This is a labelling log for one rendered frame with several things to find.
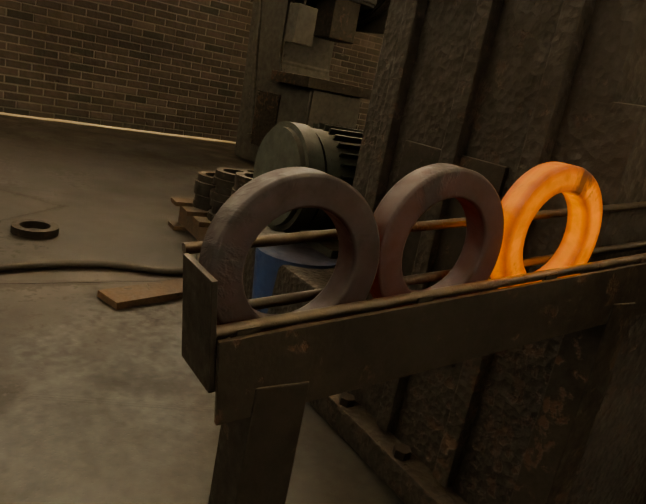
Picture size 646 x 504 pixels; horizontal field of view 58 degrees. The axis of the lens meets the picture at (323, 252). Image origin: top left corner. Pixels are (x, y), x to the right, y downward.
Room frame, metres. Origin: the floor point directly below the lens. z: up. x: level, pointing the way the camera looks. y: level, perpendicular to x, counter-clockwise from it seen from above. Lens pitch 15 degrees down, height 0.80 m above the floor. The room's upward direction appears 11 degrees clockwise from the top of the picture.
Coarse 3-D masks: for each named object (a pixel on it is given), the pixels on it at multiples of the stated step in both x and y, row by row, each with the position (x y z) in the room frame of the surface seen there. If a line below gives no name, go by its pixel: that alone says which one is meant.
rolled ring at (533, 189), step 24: (552, 168) 0.73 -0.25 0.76; (576, 168) 0.74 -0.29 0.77; (528, 192) 0.70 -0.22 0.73; (552, 192) 0.72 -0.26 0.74; (576, 192) 0.75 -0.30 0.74; (600, 192) 0.78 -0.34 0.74; (504, 216) 0.70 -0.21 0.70; (528, 216) 0.70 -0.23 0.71; (576, 216) 0.79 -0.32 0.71; (600, 216) 0.79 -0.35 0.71; (504, 240) 0.69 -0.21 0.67; (576, 240) 0.78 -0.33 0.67; (504, 264) 0.69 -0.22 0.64; (552, 264) 0.78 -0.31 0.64; (576, 264) 0.78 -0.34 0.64
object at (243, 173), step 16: (208, 176) 2.78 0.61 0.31; (224, 176) 2.58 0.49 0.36; (240, 176) 2.37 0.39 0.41; (208, 192) 2.77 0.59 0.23; (224, 192) 2.57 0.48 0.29; (192, 208) 2.76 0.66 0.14; (208, 208) 2.76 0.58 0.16; (176, 224) 2.87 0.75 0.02; (192, 224) 2.74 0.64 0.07; (208, 224) 2.55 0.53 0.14
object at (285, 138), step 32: (288, 128) 2.00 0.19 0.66; (320, 128) 2.12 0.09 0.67; (352, 128) 2.19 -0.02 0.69; (256, 160) 2.14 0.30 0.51; (288, 160) 1.95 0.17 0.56; (320, 160) 1.92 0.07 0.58; (352, 160) 2.01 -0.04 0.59; (288, 224) 1.93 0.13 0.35; (320, 224) 1.99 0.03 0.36; (288, 288) 1.75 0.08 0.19; (320, 288) 1.64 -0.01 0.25
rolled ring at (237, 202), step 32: (256, 192) 0.50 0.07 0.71; (288, 192) 0.52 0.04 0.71; (320, 192) 0.54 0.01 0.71; (352, 192) 0.56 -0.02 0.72; (224, 224) 0.49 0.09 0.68; (256, 224) 0.50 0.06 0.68; (352, 224) 0.56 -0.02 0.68; (224, 256) 0.49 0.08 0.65; (352, 256) 0.57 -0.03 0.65; (224, 288) 0.49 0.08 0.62; (352, 288) 0.57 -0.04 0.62; (224, 320) 0.49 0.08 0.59; (320, 320) 0.55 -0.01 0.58
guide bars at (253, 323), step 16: (640, 256) 0.84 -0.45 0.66; (544, 272) 0.72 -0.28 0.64; (560, 272) 0.73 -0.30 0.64; (576, 272) 0.75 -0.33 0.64; (448, 288) 0.63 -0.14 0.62; (464, 288) 0.64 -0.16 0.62; (480, 288) 0.65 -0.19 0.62; (352, 304) 0.55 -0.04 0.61; (368, 304) 0.56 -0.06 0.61; (384, 304) 0.57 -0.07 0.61; (400, 304) 0.59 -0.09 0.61; (256, 320) 0.49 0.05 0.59; (272, 320) 0.50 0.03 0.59; (288, 320) 0.51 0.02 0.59; (304, 320) 0.52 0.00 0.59; (224, 336) 0.47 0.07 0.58
